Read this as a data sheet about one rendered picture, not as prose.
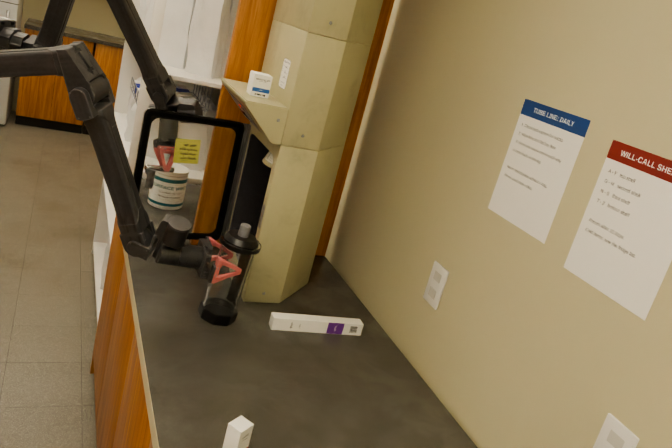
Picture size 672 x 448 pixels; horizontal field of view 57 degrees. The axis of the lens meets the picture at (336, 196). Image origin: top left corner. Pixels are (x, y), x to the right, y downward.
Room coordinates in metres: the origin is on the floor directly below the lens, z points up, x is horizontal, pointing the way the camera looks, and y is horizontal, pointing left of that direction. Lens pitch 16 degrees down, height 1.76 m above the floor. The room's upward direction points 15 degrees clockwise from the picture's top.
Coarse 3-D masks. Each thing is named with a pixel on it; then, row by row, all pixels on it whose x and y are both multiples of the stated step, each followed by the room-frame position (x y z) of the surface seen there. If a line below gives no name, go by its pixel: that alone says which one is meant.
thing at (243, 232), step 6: (240, 228) 1.46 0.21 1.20; (246, 228) 1.45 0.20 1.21; (228, 234) 1.45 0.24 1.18; (234, 234) 1.45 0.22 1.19; (240, 234) 1.45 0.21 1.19; (246, 234) 1.46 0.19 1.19; (252, 234) 1.50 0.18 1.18; (228, 240) 1.43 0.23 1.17; (234, 240) 1.43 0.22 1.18; (240, 240) 1.43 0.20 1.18; (246, 240) 1.44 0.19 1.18; (252, 240) 1.46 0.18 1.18; (240, 246) 1.42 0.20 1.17; (246, 246) 1.43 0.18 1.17; (252, 246) 1.44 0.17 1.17
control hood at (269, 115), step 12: (228, 84) 1.74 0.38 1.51; (240, 84) 1.78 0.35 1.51; (240, 96) 1.60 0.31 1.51; (252, 96) 1.63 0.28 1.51; (252, 108) 1.54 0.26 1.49; (264, 108) 1.56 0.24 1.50; (276, 108) 1.57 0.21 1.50; (264, 120) 1.56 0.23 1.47; (276, 120) 1.58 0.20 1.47; (264, 132) 1.57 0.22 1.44; (276, 132) 1.58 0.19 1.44
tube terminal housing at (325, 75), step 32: (288, 32) 1.72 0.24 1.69; (320, 64) 1.61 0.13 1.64; (352, 64) 1.72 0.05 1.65; (288, 96) 1.61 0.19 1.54; (320, 96) 1.62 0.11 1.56; (352, 96) 1.78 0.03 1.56; (256, 128) 1.80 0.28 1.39; (288, 128) 1.59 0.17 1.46; (320, 128) 1.63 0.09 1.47; (288, 160) 1.60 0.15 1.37; (320, 160) 1.67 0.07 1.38; (288, 192) 1.61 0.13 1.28; (320, 192) 1.73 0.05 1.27; (288, 224) 1.62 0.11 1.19; (320, 224) 1.80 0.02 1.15; (256, 256) 1.59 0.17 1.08; (288, 256) 1.63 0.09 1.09; (256, 288) 1.60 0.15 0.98; (288, 288) 1.67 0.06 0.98
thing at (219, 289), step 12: (228, 252) 1.42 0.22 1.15; (240, 264) 1.42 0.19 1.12; (240, 276) 1.43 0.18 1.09; (216, 288) 1.42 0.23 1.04; (228, 288) 1.42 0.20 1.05; (240, 288) 1.44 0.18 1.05; (204, 300) 1.44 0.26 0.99; (216, 300) 1.42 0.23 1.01; (228, 300) 1.42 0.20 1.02; (216, 312) 1.42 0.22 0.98; (228, 312) 1.43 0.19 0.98
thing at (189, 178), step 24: (168, 120) 1.73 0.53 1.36; (168, 144) 1.74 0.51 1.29; (192, 144) 1.78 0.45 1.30; (216, 144) 1.81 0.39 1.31; (144, 168) 1.71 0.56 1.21; (168, 168) 1.75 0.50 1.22; (192, 168) 1.78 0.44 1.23; (216, 168) 1.82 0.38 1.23; (144, 192) 1.72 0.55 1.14; (168, 192) 1.75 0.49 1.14; (192, 192) 1.79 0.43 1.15; (216, 192) 1.83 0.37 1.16; (192, 216) 1.80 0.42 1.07; (216, 216) 1.84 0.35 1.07
